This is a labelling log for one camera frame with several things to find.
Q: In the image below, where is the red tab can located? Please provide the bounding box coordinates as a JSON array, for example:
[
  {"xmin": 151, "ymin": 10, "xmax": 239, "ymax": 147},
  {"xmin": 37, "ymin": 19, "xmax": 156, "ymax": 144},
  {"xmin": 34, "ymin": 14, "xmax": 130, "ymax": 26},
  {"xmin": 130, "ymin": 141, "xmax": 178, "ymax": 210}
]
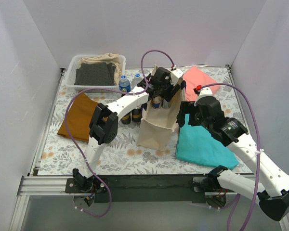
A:
[
  {"xmin": 162, "ymin": 99, "xmax": 171, "ymax": 109},
  {"xmin": 152, "ymin": 96, "xmax": 161, "ymax": 109}
]

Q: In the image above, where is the Pocari Sweat bottle cloudy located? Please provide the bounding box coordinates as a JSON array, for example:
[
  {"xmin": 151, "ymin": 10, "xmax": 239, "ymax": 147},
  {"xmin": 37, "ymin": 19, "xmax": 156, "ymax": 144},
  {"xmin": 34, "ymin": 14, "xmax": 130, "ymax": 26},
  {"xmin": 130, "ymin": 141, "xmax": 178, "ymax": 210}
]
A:
[{"xmin": 131, "ymin": 73, "xmax": 143, "ymax": 89}]

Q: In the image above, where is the Pocari Sweat bottle blue label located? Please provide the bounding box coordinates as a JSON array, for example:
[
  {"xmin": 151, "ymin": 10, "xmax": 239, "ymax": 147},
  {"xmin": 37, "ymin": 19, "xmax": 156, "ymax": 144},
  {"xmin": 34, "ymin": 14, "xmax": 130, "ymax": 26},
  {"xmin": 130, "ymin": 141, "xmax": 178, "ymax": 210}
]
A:
[{"xmin": 118, "ymin": 75, "xmax": 131, "ymax": 92}]

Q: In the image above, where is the dark can dented lid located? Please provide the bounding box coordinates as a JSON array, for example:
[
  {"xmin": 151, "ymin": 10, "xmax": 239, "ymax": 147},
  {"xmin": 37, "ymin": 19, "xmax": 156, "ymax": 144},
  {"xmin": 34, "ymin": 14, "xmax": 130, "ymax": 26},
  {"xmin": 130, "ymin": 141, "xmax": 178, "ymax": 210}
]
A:
[{"xmin": 131, "ymin": 105, "xmax": 142, "ymax": 123}]

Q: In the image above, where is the beige canvas tote bag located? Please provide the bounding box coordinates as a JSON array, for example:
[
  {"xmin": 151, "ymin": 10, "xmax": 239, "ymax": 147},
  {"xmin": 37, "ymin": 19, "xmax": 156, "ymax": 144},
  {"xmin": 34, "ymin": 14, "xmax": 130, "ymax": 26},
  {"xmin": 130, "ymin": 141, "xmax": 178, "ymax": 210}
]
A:
[{"xmin": 137, "ymin": 77, "xmax": 185, "ymax": 150}]

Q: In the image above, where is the dark can silver pull-tab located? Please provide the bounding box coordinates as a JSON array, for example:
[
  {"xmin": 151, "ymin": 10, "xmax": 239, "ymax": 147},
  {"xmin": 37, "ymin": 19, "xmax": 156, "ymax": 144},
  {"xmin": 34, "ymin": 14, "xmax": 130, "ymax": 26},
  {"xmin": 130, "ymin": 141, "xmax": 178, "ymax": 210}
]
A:
[{"xmin": 121, "ymin": 112, "xmax": 131, "ymax": 125}]

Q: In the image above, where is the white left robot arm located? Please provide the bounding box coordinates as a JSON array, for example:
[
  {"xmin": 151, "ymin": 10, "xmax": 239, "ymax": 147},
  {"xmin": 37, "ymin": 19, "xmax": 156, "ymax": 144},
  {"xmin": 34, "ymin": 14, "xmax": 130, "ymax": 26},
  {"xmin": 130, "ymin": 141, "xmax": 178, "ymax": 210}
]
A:
[{"xmin": 73, "ymin": 67, "xmax": 184, "ymax": 193}]

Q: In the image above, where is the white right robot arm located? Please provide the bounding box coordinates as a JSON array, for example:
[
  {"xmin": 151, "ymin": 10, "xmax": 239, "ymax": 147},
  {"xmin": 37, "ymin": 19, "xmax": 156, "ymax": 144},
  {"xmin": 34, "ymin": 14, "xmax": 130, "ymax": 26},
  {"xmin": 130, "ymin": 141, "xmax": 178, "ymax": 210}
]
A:
[{"xmin": 177, "ymin": 96, "xmax": 289, "ymax": 221}]

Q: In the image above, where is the pink folded cloth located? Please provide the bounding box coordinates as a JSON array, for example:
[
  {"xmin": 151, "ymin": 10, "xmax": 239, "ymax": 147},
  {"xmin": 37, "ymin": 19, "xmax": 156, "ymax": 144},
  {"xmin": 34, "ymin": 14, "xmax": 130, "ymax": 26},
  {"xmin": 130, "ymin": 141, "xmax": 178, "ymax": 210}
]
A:
[{"xmin": 183, "ymin": 66, "xmax": 217, "ymax": 101}]

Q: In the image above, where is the teal folded cloth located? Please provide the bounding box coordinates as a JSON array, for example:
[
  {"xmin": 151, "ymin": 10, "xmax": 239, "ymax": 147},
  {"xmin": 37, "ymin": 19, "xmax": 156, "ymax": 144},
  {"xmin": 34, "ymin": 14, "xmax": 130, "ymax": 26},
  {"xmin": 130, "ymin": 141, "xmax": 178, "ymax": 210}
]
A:
[{"xmin": 176, "ymin": 124, "xmax": 239, "ymax": 170}]

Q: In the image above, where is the beige crumpled cloth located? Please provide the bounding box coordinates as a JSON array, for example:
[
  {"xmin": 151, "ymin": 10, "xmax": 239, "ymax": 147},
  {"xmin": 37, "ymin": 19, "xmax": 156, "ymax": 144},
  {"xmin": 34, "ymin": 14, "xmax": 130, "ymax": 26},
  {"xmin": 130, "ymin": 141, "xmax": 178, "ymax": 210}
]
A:
[{"xmin": 79, "ymin": 53, "xmax": 126, "ymax": 85}]

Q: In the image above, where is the dark grey dotted cloth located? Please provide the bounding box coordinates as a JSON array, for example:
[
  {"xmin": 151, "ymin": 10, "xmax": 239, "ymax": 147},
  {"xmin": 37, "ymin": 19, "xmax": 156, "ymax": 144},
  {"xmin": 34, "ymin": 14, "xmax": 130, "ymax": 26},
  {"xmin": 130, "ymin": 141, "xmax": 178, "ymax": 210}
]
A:
[{"xmin": 74, "ymin": 62, "xmax": 116, "ymax": 86}]

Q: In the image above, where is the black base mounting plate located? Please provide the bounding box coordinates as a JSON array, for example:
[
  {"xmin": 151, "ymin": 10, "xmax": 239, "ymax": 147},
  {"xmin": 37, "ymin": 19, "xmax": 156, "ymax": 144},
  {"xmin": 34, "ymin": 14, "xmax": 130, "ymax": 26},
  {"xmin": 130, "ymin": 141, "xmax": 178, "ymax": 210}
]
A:
[{"xmin": 65, "ymin": 174, "xmax": 225, "ymax": 203}]

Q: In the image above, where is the white plastic basket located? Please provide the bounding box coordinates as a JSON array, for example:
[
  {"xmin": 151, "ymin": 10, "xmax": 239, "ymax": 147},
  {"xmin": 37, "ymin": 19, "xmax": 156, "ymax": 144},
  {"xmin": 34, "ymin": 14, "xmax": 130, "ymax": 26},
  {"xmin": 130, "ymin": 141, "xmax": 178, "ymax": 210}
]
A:
[{"xmin": 65, "ymin": 54, "xmax": 118, "ymax": 92}]

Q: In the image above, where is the brown folded cloth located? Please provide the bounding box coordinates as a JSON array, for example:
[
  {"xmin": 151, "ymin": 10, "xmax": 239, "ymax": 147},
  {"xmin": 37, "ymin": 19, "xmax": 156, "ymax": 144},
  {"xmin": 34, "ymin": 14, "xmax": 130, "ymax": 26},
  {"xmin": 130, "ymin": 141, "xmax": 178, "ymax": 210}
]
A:
[{"xmin": 67, "ymin": 93, "xmax": 98, "ymax": 143}]

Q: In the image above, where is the floral patterned table mat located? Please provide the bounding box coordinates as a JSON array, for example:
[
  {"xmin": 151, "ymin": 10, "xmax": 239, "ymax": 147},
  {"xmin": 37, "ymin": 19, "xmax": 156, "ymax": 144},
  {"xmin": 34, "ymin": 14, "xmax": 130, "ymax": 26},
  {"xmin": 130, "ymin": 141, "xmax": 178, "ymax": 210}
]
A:
[{"xmin": 34, "ymin": 67, "xmax": 248, "ymax": 176}]

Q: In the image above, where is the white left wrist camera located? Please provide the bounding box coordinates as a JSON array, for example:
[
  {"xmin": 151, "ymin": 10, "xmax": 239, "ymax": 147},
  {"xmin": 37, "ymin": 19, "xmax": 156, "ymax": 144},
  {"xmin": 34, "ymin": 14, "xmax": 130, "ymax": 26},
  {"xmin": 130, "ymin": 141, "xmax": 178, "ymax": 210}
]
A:
[{"xmin": 170, "ymin": 65, "xmax": 184, "ymax": 86}]

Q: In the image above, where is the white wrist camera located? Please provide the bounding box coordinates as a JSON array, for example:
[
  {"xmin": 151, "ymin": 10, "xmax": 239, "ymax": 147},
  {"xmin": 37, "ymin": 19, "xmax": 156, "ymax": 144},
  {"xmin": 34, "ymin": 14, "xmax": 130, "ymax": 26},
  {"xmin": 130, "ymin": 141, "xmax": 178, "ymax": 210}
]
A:
[
  {"xmin": 194, "ymin": 85, "xmax": 213, "ymax": 106},
  {"xmin": 170, "ymin": 65, "xmax": 184, "ymax": 86}
]

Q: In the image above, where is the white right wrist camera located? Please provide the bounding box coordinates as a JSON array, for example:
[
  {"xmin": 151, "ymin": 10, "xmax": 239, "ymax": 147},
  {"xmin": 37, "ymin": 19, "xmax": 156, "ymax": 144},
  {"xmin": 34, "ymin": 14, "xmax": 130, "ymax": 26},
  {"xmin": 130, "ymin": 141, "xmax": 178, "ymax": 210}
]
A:
[{"xmin": 194, "ymin": 85, "xmax": 213, "ymax": 106}]

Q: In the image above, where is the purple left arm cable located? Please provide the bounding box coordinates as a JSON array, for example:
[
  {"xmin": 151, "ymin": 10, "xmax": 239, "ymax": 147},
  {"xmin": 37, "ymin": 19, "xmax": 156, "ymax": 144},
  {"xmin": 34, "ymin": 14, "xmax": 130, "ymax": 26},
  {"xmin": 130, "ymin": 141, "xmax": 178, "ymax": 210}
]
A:
[{"xmin": 64, "ymin": 50, "xmax": 176, "ymax": 218}]

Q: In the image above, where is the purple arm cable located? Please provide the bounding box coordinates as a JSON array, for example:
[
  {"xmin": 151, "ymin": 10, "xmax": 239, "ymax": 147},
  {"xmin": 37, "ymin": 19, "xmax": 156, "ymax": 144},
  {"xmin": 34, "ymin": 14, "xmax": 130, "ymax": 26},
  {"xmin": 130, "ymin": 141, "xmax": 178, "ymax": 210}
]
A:
[
  {"xmin": 202, "ymin": 83, "xmax": 261, "ymax": 231},
  {"xmin": 64, "ymin": 50, "xmax": 176, "ymax": 218}
]

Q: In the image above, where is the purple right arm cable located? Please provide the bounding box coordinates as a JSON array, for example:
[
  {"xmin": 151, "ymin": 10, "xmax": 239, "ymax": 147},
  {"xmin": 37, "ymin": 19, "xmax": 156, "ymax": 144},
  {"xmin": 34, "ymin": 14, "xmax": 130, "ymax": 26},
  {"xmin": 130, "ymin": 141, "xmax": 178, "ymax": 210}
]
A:
[{"xmin": 202, "ymin": 83, "xmax": 261, "ymax": 231}]

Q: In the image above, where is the aluminium frame rail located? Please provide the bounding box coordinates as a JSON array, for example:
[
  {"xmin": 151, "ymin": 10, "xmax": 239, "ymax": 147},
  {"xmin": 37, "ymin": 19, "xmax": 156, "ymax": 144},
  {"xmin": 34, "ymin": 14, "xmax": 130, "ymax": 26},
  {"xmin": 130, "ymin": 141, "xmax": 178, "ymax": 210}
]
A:
[{"xmin": 9, "ymin": 175, "xmax": 73, "ymax": 231}]

